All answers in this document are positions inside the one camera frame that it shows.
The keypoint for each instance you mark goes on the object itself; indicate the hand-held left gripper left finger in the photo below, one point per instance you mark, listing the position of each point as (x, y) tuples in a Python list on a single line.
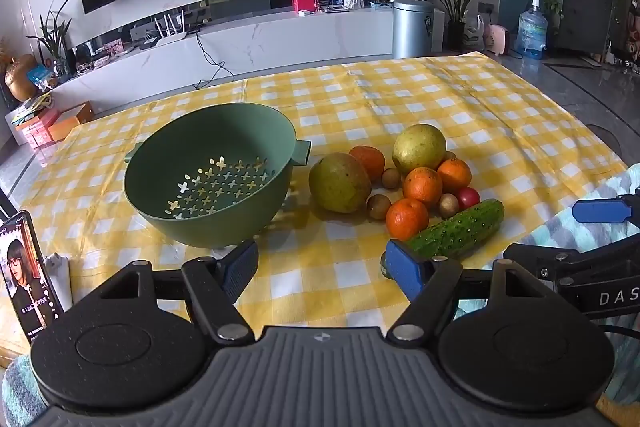
[(239, 267)]

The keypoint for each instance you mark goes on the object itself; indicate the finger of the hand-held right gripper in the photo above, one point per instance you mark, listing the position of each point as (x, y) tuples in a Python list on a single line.
[(600, 211), (535, 259)]

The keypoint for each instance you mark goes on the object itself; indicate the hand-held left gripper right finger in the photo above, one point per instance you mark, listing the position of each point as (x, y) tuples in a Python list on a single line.
[(406, 269)]

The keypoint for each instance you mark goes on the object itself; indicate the orange mandarin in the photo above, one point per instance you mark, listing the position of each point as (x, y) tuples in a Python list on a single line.
[(422, 187), (407, 219), (370, 159), (456, 174)]

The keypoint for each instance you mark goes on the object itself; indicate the green cucumber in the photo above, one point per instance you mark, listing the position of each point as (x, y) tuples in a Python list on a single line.
[(460, 229)]

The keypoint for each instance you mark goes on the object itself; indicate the brown kiwi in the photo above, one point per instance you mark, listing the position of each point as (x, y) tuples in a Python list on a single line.
[(448, 205)]

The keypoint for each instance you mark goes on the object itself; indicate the red cherry tomato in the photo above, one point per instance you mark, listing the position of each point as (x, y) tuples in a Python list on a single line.
[(470, 198)]

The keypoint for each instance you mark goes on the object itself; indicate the large yellow-green pear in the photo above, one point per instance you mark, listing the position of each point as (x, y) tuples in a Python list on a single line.
[(340, 184), (417, 149)]

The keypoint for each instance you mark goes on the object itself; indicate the green colander bowl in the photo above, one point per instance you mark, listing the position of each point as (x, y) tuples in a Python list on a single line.
[(160, 187)]

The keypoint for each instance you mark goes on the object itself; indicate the person's left forearm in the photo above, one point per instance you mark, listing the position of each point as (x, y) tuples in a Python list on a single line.
[(17, 392)]

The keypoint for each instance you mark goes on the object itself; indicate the yellow checked tablecloth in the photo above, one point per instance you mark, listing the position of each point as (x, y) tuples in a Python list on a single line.
[(350, 107)]

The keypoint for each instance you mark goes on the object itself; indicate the white plastic block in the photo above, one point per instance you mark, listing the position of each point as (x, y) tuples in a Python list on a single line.
[(59, 277)]

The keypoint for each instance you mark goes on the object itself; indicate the blue water jug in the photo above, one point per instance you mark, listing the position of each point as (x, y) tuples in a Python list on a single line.
[(532, 32)]

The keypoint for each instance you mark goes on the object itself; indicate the grey storage cabinet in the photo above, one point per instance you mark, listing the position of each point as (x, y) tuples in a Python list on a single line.
[(585, 12)]

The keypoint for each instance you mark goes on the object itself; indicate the pink small heater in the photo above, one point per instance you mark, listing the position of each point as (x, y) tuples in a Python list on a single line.
[(495, 39)]

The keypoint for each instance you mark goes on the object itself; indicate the black smartphone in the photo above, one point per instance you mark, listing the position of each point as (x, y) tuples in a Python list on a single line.
[(25, 277)]

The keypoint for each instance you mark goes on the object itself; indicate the white plastic bag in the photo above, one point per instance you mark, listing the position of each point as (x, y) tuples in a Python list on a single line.
[(474, 34)]

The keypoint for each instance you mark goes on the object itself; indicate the orange cardboard box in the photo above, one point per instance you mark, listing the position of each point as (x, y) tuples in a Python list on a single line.
[(72, 122)]

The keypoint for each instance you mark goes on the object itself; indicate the tall-leaved plant in black pot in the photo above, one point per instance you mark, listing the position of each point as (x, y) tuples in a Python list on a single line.
[(455, 34)]

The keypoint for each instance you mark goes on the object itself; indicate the white marble television cabinet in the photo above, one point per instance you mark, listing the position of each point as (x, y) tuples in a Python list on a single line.
[(280, 39)]

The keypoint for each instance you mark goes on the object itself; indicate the white router with antennas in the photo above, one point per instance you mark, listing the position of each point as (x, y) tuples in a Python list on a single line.
[(170, 38)]

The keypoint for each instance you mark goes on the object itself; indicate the silver round trash can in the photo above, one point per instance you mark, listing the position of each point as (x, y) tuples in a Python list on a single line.
[(412, 29)]

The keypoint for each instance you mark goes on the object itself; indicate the stack of red boxes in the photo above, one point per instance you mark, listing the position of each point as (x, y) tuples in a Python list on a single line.
[(35, 129)]

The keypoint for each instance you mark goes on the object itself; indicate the red box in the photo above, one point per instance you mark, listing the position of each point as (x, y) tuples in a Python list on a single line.
[(303, 2)]

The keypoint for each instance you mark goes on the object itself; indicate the blue snack bag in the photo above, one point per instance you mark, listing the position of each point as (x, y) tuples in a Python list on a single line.
[(41, 77)]

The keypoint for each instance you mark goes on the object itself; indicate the gold round vase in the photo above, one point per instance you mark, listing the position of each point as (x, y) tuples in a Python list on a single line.
[(20, 82)]

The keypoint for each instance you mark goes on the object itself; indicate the green plant in glass vase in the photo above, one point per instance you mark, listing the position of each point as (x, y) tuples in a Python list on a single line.
[(55, 42)]

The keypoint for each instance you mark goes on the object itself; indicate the wall power socket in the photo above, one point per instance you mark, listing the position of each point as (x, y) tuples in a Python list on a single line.
[(486, 8)]

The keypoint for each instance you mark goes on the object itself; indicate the pink photo frame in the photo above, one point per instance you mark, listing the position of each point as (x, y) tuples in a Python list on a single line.
[(114, 46)]

